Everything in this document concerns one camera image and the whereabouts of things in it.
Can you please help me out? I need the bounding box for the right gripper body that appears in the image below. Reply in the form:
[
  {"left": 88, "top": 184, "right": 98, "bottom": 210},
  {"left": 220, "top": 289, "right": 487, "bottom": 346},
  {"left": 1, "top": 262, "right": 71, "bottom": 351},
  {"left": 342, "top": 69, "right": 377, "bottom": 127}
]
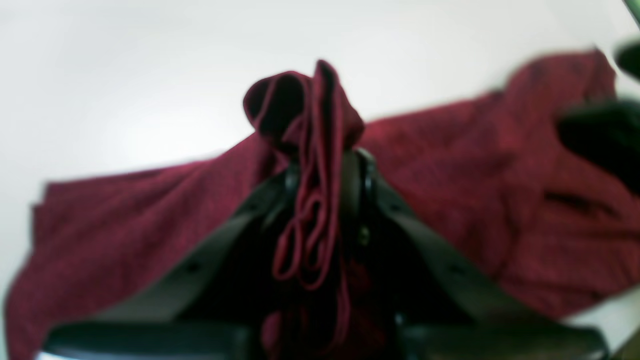
[{"left": 556, "top": 40, "right": 640, "bottom": 196}]

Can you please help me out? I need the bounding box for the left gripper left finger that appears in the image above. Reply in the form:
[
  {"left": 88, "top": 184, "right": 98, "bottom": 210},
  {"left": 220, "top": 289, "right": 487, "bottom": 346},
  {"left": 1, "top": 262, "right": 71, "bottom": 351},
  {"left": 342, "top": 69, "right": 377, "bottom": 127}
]
[{"left": 39, "top": 165, "right": 300, "bottom": 360}]

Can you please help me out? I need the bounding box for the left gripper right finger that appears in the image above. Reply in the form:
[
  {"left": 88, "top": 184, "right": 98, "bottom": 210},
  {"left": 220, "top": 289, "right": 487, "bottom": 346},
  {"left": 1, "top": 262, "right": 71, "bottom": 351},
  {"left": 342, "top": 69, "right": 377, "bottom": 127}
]
[{"left": 340, "top": 149, "right": 610, "bottom": 360}]

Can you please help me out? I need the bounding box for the dark red t-shirt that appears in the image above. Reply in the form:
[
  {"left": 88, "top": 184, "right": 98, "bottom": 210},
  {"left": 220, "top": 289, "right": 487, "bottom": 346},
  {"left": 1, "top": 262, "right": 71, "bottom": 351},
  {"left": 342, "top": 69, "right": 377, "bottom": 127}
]
[{"left": 4, "top": 49, "right": 639, "bottom": 360}]

